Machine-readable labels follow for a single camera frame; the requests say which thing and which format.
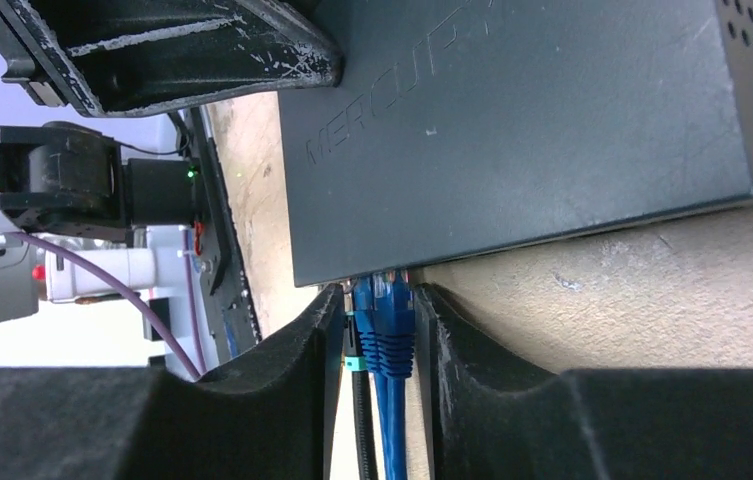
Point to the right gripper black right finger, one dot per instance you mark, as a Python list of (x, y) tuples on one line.
[(490, 414)]

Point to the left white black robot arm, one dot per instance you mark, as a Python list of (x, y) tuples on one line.
[(135, 59)]

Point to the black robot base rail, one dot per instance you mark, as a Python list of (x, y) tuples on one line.
[(226, 293)]

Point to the black network switch box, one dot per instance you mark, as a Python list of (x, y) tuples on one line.
[(465, 127)]

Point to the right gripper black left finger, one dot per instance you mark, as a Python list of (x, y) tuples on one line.
[(267, 414)]

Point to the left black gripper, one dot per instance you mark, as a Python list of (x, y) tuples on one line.
[(132, 59)]

